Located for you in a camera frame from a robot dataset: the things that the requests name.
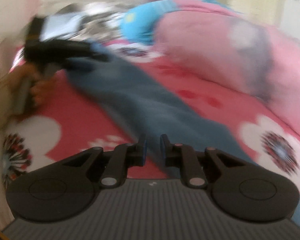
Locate blue denim jeans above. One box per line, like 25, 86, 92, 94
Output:
65, 41, 300, 230

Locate beige jacket left forearm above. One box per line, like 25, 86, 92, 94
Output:
0, 40, 29, 129

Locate left hand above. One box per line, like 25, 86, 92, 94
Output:
8, 62, 56, 107

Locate light blue sweatshirt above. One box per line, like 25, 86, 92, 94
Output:
39, 12, 85, 41

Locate white grey patterned blanket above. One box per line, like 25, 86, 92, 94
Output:
56, 2, 134, 43

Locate red floral bed blanket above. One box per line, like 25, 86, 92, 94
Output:
3, 56, 300, 191

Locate pink floral duvet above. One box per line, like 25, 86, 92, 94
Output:
154, 0, 300, 135

